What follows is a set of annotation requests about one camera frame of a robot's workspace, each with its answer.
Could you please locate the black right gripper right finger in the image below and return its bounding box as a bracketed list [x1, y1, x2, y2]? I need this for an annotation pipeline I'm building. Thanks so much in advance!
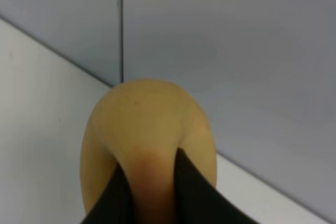
[174, 148, 256, 224]

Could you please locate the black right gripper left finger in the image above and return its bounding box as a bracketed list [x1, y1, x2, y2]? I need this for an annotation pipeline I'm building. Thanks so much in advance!
[81, 166, 135, 224]

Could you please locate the yellow toy potato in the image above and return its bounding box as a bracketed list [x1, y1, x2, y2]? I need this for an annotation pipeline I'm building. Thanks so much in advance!
[80, 79, 217, 223]

